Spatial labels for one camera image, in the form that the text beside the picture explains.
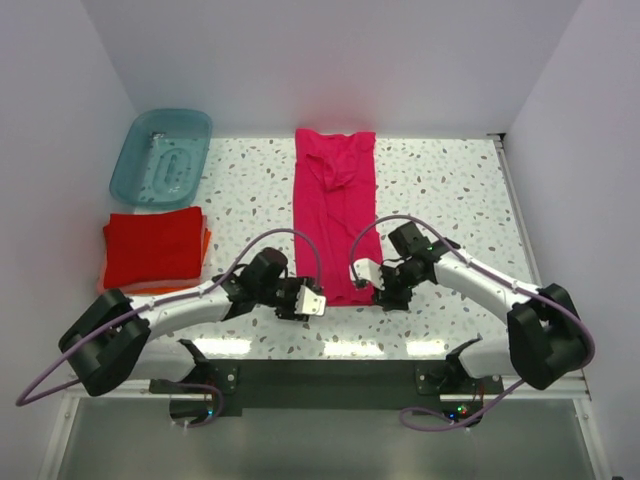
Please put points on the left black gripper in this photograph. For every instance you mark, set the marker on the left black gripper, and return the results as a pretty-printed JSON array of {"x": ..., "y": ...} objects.
[{"x": 288, "y": 313}]

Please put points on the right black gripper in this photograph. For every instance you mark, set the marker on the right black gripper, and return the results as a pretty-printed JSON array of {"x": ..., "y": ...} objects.
[{"x": 388, "y": 298}]

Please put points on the magenta t-shirt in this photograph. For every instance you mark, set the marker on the magenta t-shirt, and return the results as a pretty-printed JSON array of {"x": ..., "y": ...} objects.
[{"x": 334, "y": 199}]

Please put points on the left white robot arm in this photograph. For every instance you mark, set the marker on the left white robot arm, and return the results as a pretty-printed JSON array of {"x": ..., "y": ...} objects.
[{"x": 119, "y": 338}]

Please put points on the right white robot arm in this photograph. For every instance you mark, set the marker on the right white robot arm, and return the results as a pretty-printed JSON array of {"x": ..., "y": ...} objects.
[{"x": 545, "y": 338}]

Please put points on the folded red t-shirt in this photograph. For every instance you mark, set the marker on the folded red t-shirt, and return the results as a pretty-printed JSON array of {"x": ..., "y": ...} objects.
[{"x": 151, "y": 247}]

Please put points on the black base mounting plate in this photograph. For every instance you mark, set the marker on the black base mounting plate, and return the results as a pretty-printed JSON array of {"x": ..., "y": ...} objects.
[{"x": 222, "y": 388}]

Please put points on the teal plastic bin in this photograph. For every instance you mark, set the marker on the teal plastic bin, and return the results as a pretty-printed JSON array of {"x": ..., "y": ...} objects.
[{"x": 162, "y": 159}]

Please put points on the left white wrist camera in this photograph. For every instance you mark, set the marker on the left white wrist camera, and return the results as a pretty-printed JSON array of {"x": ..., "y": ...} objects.
[{"x": 310, "y": 303}]

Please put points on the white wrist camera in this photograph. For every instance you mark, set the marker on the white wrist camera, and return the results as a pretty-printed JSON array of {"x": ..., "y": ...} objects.
[
  {"x": 365, "y": 272},
  {"x": 310, "y": 303}
]

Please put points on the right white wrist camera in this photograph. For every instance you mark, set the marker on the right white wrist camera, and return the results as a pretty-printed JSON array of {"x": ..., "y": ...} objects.
[{"x": 365, "y": 272}]

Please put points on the aluminium frame rail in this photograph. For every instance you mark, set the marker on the aluminium frame rail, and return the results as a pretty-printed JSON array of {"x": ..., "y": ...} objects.
[{"x": 571, "y": 387}]

